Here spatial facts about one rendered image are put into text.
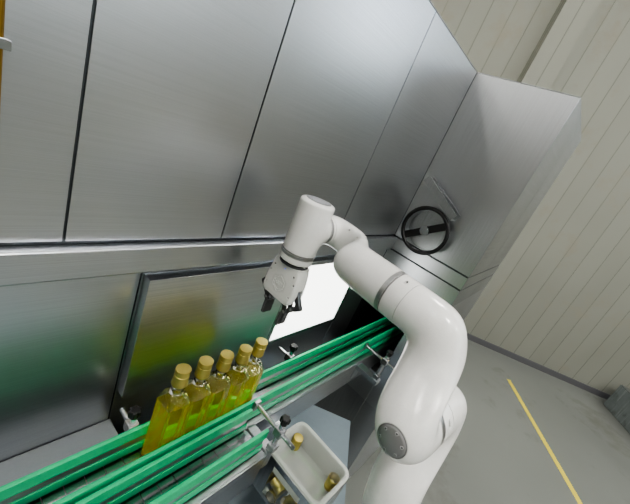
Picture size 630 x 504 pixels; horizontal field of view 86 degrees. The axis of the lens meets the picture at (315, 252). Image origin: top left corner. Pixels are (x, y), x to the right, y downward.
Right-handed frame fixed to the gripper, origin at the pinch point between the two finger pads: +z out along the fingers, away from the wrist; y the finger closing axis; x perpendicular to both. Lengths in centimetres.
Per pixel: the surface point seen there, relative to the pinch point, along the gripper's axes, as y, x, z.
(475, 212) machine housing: 13, 87, -38
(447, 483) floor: 71, 177, 144
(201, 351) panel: -12.0, -8.6, 20.6
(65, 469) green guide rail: -3, -42, 32
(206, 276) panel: -12.0, -14.6, -5.2
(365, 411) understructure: 15, 86, 73
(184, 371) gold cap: 0.6, -23.5, 10.0
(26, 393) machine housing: -15, -46, 20
